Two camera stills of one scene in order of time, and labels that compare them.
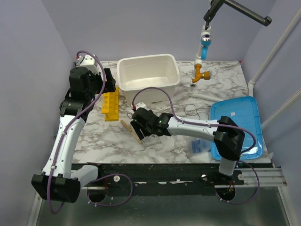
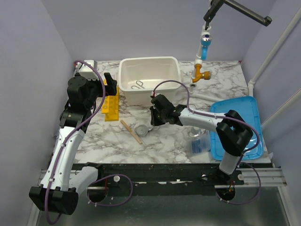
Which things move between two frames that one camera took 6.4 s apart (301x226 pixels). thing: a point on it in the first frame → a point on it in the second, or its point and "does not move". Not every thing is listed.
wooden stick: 130,131 does not move
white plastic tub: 160,71 does not move
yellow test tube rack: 110,105 does not move
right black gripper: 137,126 → 154,122
